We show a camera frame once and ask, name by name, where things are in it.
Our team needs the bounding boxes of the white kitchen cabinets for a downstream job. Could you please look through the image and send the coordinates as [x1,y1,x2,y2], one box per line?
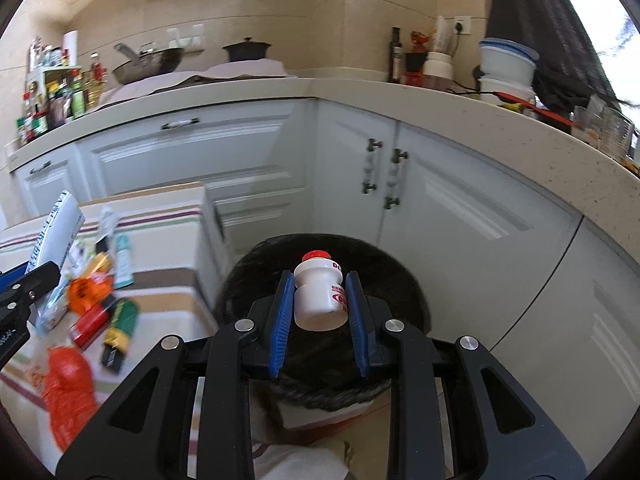
[10,92,639,469]

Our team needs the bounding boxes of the condiment bottles rack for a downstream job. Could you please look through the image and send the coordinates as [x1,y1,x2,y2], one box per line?
[16,30,107,146]

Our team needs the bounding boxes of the black lined trash bin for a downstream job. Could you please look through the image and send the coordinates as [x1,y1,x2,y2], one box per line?
[213,233,432,412]

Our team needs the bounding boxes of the teal capped white tube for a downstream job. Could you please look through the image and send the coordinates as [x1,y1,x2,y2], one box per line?
[114,234,134,289]

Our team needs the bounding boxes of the steel wok pan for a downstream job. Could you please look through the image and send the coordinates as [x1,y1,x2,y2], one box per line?
[112,44,184,86]

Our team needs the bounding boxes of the white yogurt bottle red cap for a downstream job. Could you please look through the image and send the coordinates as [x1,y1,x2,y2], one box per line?
[294,250,348,333]

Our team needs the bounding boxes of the large red plastic bag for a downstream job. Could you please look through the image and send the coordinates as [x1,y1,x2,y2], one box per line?
[42,347,99,452]

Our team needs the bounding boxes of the white green lettered tube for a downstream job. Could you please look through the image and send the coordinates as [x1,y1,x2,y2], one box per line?
[26,190,85,273]

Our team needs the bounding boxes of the red spray can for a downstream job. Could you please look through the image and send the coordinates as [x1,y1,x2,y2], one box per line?
[68,295,117,349]

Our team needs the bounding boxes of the crumpled white yellow carton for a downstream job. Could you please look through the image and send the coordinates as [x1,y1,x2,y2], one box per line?
[66,238,96,275]

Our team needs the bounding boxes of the white stacked bowls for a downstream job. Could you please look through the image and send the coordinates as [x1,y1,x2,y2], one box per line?
[480,38,539,103]

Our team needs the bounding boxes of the amber bottle yellow label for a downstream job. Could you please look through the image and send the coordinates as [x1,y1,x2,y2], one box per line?
[81,252,112,278]

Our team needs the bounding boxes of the green bottle black cap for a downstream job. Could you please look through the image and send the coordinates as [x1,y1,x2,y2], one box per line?
[101,298,139,374]

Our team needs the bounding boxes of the dark olive oil bottle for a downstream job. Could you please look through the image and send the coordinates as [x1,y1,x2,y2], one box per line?
[387,27,402,84]

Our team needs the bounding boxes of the black cast iron pot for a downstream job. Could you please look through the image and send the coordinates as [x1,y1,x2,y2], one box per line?
[224,37,271,63]

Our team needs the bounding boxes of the light blue tube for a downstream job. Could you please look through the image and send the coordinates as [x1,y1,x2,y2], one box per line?
[36,275,70,336]

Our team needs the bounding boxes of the striped tablecloth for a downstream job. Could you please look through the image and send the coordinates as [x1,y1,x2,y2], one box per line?
[1,183,230,472]

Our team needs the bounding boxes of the white ceramic jar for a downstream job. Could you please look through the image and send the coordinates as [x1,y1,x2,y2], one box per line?
[423,52,454,91]

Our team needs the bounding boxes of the small orange plastic bag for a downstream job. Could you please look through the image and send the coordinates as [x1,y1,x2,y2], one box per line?
[66,272,114,315]

